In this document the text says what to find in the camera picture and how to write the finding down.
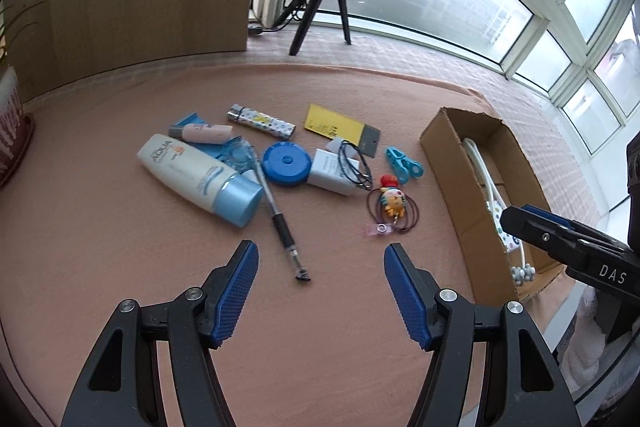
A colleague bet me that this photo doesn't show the teal plastic clothespin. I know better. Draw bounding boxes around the teal plastic clothespin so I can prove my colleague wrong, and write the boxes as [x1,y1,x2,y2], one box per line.
[385,146,424,184]

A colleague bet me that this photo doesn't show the white power strip cable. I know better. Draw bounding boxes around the white power strip cable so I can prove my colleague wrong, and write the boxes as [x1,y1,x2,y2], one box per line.
[460,136,537,287]

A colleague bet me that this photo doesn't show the dark red hair ties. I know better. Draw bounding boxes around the dark red hair ties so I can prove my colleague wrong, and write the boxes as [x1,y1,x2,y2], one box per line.
[365,185,421,235]

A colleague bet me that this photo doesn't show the white sunscreen bottle blue cap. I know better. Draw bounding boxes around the white sunscreen bottle blue cap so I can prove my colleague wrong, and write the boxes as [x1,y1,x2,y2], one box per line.
[137,133,264,228]

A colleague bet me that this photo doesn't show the cartoon doll keychain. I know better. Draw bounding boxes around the cartoon doll keychain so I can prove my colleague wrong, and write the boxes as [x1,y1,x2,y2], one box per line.
[367,174,408,235]

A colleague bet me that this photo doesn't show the red white flower pot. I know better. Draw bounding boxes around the red white flower pot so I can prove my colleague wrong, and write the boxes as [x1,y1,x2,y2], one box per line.
[0,66,35,187]

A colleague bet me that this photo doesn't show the black gel pen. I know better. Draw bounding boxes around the black gel pen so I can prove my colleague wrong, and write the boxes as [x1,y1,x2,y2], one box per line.
[250,145,311,283]

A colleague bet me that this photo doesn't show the white AC power adapter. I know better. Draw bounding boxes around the white AC power adapter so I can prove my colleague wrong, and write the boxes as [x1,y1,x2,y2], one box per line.
[307,148,360,196]

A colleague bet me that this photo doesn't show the blue plastic holder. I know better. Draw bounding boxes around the blue plastic holder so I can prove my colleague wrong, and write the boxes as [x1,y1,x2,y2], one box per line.
[168,113,253,173]

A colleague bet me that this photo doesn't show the black coiled cable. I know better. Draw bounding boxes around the black coiled cable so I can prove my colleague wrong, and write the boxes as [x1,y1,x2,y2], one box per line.
[336,138,376,192]

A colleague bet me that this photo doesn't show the yellow black card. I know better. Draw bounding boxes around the yellow black card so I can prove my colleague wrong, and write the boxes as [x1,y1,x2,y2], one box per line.
[304,104,381,158]

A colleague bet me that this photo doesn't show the small beige cosmetic tube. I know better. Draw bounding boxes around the small beige cosmetic tube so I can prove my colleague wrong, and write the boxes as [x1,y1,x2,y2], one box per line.
[168,124,233,145]

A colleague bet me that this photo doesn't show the blue round tape measure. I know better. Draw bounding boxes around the blue round tape measure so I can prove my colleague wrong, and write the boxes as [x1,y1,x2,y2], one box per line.
[260,142,312,187]

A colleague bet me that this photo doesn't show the patterned lighter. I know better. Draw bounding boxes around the patterned lighter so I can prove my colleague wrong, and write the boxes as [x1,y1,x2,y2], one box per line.
[227,104,296,141]

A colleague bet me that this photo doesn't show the green spider plant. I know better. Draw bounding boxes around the green spider plant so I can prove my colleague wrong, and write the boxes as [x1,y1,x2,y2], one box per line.
[1,1,46,65]

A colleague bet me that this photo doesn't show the brown cardboard box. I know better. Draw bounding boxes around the brown cardboard box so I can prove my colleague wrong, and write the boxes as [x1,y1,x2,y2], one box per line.
[420,107,562,306]

